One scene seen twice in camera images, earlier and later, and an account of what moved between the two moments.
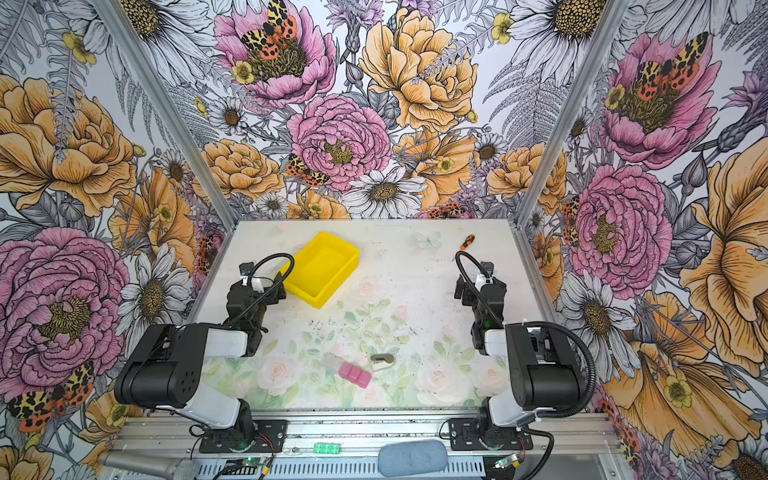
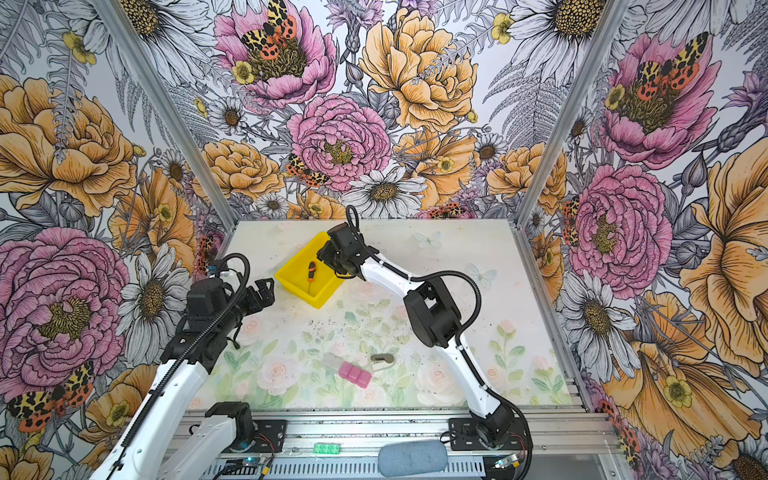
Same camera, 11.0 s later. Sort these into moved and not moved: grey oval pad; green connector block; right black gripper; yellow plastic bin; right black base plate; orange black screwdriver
Moved: orange black screwdriver; right black gripper
Not moved: right black base plate; grey oval pad; yellow plastic bin; green connector block
